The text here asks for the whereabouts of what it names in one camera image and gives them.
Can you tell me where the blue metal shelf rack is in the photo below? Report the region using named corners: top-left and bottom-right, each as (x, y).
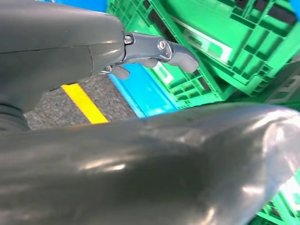
top-left (38, 0), bottom-right (300, 119)

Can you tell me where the yellow tape square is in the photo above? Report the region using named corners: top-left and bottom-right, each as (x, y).
top-left (61, 83), bottom-right (109, 125)

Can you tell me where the green plastic crate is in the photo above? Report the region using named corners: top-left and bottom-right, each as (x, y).
top-left (106, 0), bottom-right (236, 110)
top-left (161, 0), bottom-right (300, 98)
top-left (248, 167), bottom-right (300, 225)

